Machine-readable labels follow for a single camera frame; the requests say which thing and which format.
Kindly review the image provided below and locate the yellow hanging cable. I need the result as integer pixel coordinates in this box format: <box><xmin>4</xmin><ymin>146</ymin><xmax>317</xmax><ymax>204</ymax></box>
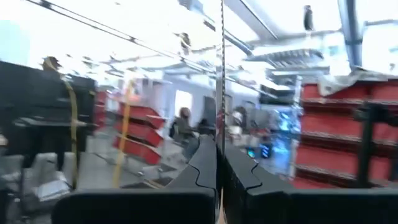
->
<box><xmin>112</xmin><ymin>79</ymin><xmax>136</xmax><ymax>189</ymax></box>

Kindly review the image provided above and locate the pale cover sheet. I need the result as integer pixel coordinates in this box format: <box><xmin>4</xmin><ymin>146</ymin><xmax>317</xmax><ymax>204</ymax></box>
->
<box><xmin>317</xmin><ymin>70</ymin><xmax>398</xmax><ymax>97</ymax></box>

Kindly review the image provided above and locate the small computer blue light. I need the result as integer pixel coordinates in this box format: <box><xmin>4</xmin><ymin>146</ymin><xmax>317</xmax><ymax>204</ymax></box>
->
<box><xmin>244</xmin><ymin>141</ymin><xmax>272</xmax><ymax>160</ymax></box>

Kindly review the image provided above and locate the silver knife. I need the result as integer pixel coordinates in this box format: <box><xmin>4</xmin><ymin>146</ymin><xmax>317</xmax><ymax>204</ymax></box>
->
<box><xmin>215</xmin><ymin>0</ymin><xmax>227</xmax><ymax>149</ymax></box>

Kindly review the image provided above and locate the black equipment cart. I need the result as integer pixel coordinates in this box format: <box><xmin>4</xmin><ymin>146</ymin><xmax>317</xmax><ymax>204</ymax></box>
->
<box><xmin>0</xmin><ymin>60</ymin><xmax>98</xmax><ymax>156</ymax></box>

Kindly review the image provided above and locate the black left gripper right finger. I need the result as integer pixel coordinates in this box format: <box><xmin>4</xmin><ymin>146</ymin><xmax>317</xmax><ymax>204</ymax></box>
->
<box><xmin>217</xmin><ymin>143</ymin><xmax>398</xmax><ymax>224</ymax></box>

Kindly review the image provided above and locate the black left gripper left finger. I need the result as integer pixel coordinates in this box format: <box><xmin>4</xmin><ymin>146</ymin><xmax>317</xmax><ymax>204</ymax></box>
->
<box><xmin>51</xmin><ymin>136</ymin><xmax>218</xmax><ymax>224</ymax></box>

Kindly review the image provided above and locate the person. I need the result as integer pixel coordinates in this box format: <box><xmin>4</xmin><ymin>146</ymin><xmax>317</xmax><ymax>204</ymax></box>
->
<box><xmin>230</xmin><ymin>106</ymin><xmax>247</xmax><ymax>133</ymax></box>
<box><xmin>169</xmin><ymin>107</ymin><xmax>194</xmax><ymax>146</ymax></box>

